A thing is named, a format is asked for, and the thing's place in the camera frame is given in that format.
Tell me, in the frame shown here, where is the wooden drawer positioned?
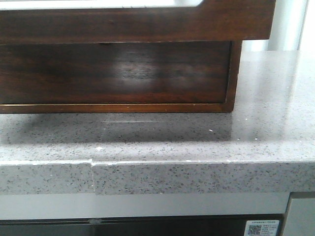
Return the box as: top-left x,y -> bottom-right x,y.
0,40 -> 233,104
0,0 -> 275,44

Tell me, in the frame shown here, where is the dark wooden drawer cabinet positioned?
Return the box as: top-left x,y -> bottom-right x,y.
0,39 -> 243,114

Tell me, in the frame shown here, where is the black appliance under counter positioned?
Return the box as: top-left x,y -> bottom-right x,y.
0,214 -> 284,236

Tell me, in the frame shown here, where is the white QR code sticker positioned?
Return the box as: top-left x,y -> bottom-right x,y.
244,220 -> 280,236

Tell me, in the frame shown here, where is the grey cabinet door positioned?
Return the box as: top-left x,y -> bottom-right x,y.
282,192 -> 315,236

